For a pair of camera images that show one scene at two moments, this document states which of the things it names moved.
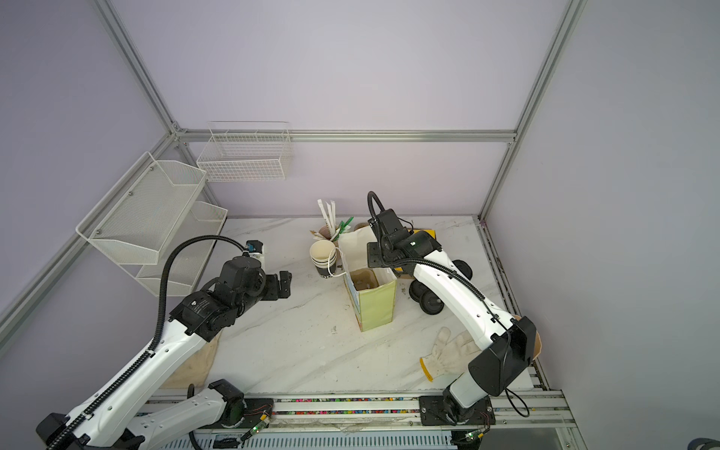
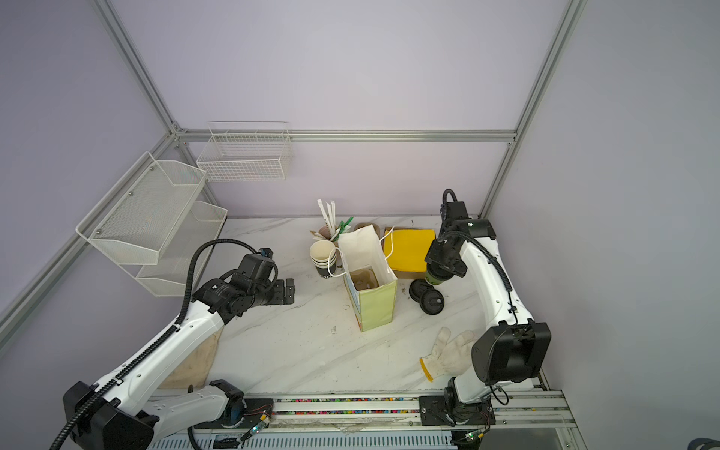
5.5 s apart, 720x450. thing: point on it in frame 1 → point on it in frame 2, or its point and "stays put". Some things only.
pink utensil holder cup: x=323 y=232 stays put
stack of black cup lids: x=429 y=302 stays put
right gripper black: x=371 y=260 → x=432 y=256
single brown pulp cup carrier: x=364 y=278 stays put
